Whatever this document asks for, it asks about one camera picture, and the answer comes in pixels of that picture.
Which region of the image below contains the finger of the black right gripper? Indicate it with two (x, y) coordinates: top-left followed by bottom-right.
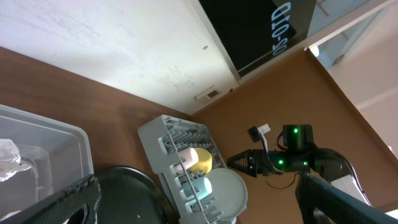
(226, 149), (258, 177)

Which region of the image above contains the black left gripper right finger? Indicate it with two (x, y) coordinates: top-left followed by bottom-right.
(295, 173), (397, 224)

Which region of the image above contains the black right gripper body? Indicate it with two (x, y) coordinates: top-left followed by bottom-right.
(256, 124), (317, 176)

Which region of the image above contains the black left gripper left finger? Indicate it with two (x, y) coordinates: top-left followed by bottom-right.
(1, 175), (101, 224)

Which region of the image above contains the light grey plate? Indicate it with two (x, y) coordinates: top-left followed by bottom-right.
(204, 168), (248, 221)

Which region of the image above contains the yellow bowl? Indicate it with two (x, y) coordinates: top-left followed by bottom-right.
(189, 148), (213, 174)

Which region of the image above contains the blue cup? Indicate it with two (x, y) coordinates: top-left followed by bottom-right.
(182, 177), (213, 200)

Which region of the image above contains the pink cup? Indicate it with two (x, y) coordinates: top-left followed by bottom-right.
(174, 147), (199, 174)

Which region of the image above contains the large white tissue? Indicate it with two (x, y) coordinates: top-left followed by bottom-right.
(1, 139), (31, 182)

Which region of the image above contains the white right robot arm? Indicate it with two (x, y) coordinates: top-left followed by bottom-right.
(227, 124), (371, 205)

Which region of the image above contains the clear plastic waste bin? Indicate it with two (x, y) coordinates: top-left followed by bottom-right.
(1, 105), (94, 217)

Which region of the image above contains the grey dishwasher rack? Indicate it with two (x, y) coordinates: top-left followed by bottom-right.
(138, 115), (247, 223)

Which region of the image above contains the round black serving tray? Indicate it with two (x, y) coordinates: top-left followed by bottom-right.
(95, 166), (178, 224)

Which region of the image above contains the black door sign panel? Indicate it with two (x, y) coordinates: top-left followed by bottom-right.
(200, 0), (317, 77)

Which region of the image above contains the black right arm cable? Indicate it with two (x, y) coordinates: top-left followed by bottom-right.
(261, 130), (373, 206)

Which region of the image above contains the white wall socket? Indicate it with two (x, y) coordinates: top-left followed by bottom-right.
(195, 85), (221, 100)

